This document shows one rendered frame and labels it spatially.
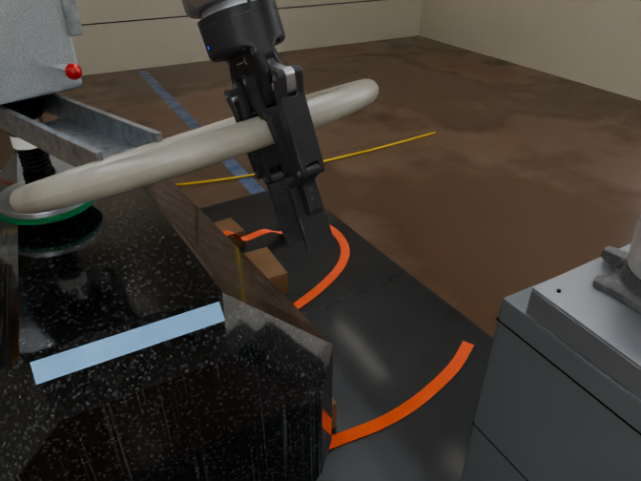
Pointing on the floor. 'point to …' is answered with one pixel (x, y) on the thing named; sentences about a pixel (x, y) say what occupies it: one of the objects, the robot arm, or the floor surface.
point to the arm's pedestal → (549, 410)
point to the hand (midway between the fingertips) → (300, 214)
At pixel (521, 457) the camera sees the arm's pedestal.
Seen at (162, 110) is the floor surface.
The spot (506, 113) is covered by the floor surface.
